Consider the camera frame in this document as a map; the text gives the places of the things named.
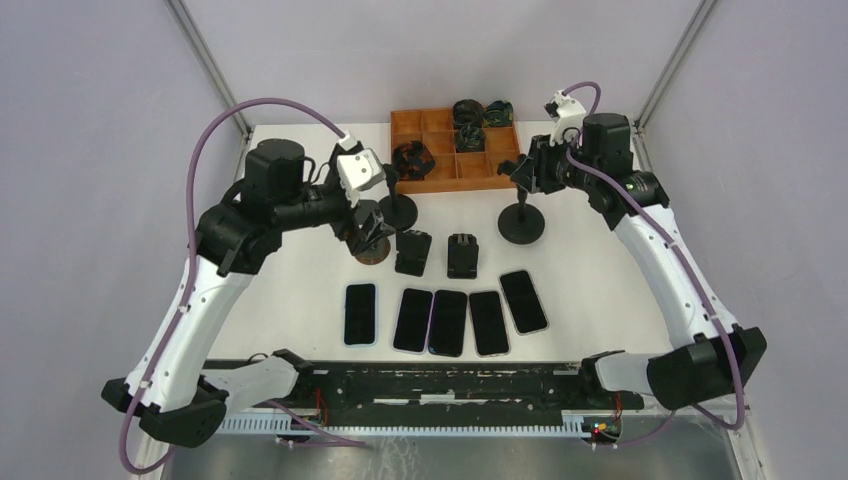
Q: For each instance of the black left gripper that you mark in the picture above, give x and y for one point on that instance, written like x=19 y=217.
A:
x=349 y=230

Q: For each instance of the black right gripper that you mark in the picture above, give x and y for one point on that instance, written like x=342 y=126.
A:
x=542 y=154

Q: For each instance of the black round-base phone stand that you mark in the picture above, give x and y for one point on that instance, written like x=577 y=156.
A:
x=400 y=213

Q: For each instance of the wooden-base grey phone stand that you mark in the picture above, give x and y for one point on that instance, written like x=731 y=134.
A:
x=375 y=253

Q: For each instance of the black pole phone stand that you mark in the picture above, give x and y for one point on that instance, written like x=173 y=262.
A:
x=521 y=223

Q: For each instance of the blue-case smartphone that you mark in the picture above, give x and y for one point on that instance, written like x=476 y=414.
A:
x=360 y=315

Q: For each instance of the black-case smartphone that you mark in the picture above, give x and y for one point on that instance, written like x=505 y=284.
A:
x=447 y=323

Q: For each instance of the purple-case smartphone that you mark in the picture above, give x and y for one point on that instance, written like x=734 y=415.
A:
x=412 y=325

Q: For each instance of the white-case smartphone stand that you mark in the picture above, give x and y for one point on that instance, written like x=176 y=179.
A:
x=523 y=302

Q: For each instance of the white-case smartphone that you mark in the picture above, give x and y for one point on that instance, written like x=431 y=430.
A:
x=488 y=323

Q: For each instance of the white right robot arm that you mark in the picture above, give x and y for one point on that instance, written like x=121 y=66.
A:
x=711 y=354

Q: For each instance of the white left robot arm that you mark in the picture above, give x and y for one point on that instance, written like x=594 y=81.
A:
x=171 y=393

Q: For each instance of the black folding phone stand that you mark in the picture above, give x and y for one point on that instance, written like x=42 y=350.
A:
x=463 y=256
x=412 y=251

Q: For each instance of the dark rolled tie in tray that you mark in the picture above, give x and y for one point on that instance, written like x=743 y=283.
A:
x=413 y=160

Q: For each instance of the dark rolled tie middle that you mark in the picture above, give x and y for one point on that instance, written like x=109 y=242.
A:
x=469 y=138

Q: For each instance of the dark rolled tie back right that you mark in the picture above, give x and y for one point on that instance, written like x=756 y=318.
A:
x=498 y=114

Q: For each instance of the wooden compartment tray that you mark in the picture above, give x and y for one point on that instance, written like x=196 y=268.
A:
x=453 y=171

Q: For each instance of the dark rolled tie back left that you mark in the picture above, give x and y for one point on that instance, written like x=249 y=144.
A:
x=467 y=112

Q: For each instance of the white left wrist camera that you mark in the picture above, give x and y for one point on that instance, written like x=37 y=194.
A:
x=358 y=167

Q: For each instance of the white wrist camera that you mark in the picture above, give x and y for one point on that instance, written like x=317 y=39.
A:
x=567 y=114
x=358 y=167

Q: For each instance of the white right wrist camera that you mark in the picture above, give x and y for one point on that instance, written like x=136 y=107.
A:
x=567 y=114

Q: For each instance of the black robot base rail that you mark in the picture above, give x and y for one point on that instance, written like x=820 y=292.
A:
x=449 y=394

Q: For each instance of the white cable duct strip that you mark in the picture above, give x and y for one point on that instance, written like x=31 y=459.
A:
x=281 y=424

